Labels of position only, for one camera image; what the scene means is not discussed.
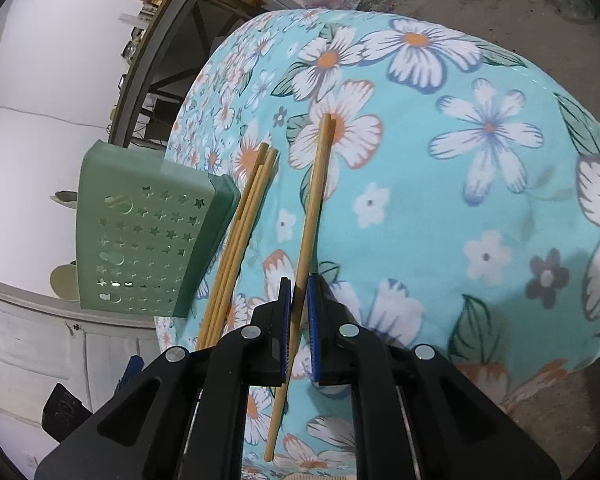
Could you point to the cream plastic spoon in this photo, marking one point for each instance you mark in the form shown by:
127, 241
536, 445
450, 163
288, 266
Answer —
62, 197
65, 282

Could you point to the long bamboo chopstick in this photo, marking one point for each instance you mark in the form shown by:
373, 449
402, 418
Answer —
235, 235
249, 235
242, 235
314, 195

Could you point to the grey desk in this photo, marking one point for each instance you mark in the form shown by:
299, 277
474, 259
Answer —
155, 40

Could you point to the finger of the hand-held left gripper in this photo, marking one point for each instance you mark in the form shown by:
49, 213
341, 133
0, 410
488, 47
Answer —
130, 371

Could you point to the green perforated utensil holder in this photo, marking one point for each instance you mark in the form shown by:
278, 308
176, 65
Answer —
140, 240

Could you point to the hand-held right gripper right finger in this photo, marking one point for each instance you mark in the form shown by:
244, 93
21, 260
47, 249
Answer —
314, 330

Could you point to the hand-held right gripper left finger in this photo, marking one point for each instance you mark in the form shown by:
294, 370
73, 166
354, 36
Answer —
283, 330

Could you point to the turquoise floral blanket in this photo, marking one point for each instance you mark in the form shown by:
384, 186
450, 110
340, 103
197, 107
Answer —
430, 185

